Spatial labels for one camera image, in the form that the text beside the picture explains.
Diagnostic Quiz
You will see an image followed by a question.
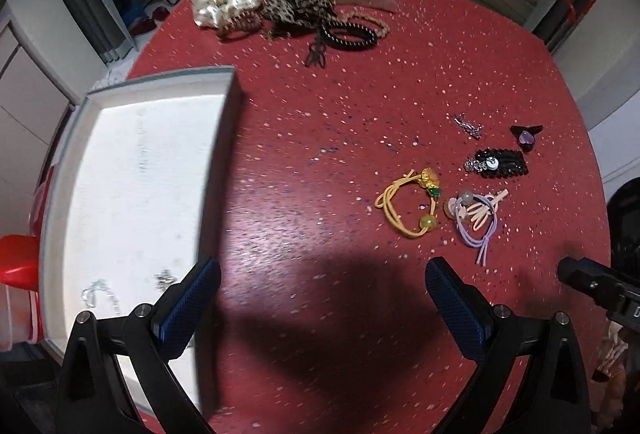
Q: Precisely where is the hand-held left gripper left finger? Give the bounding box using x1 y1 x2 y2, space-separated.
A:
55 258 223 434

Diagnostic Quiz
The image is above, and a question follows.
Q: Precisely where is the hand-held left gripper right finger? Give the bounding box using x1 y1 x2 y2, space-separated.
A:
425 256 593 434

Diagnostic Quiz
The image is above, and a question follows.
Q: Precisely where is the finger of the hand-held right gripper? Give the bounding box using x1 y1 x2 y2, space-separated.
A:
557 256 640 330

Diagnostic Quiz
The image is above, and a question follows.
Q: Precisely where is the purple hair tie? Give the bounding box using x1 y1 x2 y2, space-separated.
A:
445 189 498 265

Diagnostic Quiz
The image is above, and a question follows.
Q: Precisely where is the beige snap hair clip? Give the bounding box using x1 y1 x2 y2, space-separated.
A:
467 188 510 231

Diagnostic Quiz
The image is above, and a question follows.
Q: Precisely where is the black purple hair clip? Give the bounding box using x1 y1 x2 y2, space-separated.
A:
510 124 544 151

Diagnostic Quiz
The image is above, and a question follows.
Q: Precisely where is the black beaded hair clip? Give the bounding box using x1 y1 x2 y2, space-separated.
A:
474 150 529 178

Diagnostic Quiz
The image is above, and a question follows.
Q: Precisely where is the yellow hair tie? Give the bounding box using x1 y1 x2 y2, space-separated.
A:
375 168 445 239

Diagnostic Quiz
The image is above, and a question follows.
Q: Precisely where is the white shallow tray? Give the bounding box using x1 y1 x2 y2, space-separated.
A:
39 65 242 417

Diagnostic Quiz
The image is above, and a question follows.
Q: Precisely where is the small silver earring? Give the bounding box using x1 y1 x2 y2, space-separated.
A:
454 113 485 138

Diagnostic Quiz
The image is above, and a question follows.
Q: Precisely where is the patterned light clothing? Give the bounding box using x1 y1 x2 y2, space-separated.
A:
592 319 628 432

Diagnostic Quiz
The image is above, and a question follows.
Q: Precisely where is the red plastic stool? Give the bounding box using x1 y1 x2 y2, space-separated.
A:
0 234 43 289

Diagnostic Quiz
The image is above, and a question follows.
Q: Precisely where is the red door clamp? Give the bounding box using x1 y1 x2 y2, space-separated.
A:
557 0 597 22

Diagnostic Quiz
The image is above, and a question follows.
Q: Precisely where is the white cabinet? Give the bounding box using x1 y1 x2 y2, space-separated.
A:
0 14 101 235

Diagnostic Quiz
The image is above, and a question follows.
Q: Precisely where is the black hair pin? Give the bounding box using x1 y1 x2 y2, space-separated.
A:
304 31 328 68

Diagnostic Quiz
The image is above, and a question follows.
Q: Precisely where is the white satin scrunchie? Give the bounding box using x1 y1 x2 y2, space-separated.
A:
191 0 263 30

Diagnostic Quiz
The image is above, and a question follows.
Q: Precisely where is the leopard print scrunchie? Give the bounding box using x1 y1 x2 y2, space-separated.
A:
261 0 337 39

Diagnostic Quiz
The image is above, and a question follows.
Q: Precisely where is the grey curtain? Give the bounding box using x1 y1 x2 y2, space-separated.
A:
42 0 137 64

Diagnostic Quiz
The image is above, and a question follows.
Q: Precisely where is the silver chain bracelet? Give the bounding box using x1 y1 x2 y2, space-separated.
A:
80 279 123 317

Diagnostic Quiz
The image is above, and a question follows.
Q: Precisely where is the brown spiral hair tie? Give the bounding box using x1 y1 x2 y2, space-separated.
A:
216 10 263 39

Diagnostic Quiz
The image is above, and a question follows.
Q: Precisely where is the black spiral hair tie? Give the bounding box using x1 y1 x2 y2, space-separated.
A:
320 20 379 50

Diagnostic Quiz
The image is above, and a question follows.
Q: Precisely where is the brown beaded bracelet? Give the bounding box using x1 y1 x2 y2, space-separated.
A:
342 11 390 40

